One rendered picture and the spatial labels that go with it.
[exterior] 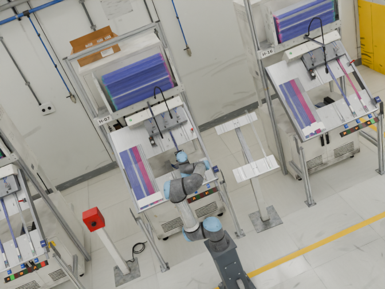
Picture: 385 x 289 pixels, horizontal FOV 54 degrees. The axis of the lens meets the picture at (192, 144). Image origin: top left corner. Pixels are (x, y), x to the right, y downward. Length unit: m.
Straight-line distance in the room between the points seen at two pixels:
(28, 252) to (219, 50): 3.03
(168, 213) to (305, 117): 1.47
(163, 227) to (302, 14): 2.21
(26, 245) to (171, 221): 1.24
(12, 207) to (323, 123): 2.60
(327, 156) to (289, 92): 0.88
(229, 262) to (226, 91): 2.67
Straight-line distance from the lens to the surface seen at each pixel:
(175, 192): 2.35
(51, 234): 3.55
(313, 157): 3.78
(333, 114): 3.33
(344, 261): 3.24
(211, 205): 3.59
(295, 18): 3.29
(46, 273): 3.84
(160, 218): 3.54
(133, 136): 3.17
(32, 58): 4.52
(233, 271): 2.90
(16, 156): 3.31
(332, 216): 3.54
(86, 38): 3.38
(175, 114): 3.12
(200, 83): 4.79
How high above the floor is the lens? 2.60
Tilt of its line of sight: 32 degrees down
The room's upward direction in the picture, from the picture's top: 21 degrees counter-clockwise
